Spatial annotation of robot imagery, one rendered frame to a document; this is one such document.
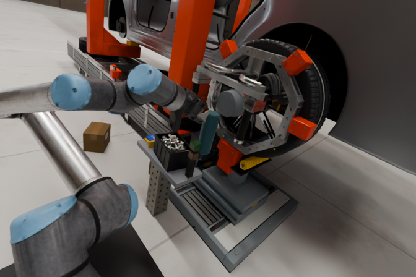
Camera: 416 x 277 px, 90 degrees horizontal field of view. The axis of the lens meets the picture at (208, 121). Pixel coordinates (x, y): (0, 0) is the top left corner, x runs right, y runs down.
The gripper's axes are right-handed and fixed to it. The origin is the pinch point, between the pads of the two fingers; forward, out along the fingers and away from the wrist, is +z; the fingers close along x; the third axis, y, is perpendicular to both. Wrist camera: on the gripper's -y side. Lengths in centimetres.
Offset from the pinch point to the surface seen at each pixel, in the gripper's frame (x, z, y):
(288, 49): 3, 19, 51
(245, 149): -7.7, 37.3, 0.1
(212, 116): 13.1, 22.4, 1.5
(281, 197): -28, 113, -16
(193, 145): 1.3, 9.6, -12.9
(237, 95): 4.0, 13.5, 18.3
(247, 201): -21, 66, -26
